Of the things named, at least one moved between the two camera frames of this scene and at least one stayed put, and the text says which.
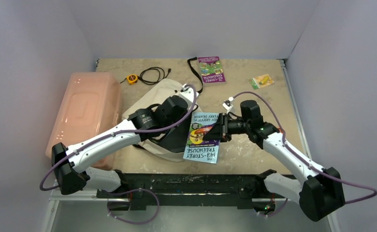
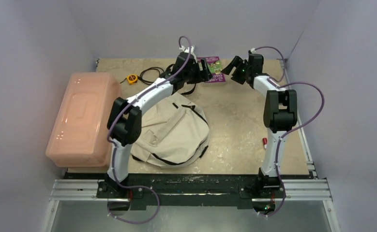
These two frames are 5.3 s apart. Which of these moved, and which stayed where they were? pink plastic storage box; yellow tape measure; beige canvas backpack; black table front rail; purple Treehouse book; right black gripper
Moved: right black gripper; beige canvas backpack
Stayed: black table front rail; pink plastic storage box; yellow tape measure; purple Treehouse book
